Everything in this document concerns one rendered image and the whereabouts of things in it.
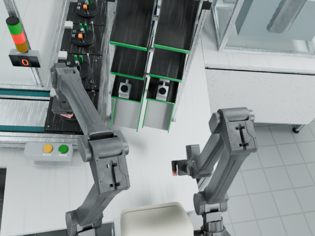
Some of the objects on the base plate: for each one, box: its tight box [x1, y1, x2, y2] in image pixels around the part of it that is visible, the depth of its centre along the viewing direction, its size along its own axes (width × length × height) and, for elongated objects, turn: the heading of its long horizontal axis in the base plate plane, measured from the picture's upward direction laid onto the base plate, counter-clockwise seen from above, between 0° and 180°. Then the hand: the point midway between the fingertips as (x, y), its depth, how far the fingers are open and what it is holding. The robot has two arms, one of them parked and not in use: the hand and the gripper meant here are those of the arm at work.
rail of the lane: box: [0, 132, 83, 152], centre depth 145 cm, size 6×89×11 cm, turn 87°
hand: (69, 115), depth 120 cm, fingers closed
